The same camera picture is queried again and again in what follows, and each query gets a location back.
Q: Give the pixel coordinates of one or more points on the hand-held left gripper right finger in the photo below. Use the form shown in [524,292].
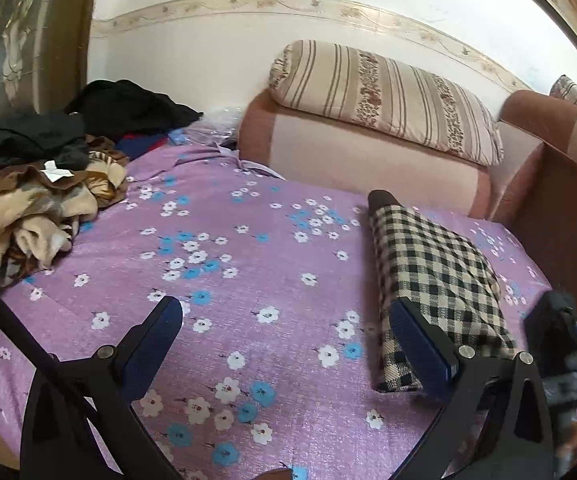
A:
[424,352]

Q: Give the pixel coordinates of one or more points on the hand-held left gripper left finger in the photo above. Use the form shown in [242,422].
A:
[152,342]

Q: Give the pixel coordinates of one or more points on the black beige checkered coat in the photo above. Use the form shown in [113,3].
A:
[433,270]

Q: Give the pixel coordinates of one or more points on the black clothes pile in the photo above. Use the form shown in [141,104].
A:
[128,107]

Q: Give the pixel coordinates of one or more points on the dark grey clothes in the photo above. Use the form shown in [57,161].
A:
[23,135]

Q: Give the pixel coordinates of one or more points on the purple floral bed sheet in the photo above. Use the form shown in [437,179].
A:
[268,260]

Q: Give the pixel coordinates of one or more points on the brown beige blanket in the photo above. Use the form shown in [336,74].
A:
[28,220]

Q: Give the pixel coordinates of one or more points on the white paper tag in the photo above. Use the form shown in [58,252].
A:
[56,172]

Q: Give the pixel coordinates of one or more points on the blue red cloth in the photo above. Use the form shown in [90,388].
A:
[138,145]

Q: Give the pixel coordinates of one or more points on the pink sofa backrest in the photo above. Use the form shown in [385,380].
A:
[358,160]

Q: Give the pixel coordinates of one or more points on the clear plastic bag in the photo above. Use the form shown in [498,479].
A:
[218,122]

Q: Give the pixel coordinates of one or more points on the small striped floral pillow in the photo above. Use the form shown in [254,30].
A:
[575,95]

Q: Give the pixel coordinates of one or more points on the large striped floral pillow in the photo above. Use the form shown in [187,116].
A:
[383,95]

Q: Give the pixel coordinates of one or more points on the ornate glass door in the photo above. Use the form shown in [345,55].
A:
[18,45]

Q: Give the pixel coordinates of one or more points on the dark wooden frame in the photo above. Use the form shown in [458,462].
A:
[558,5]

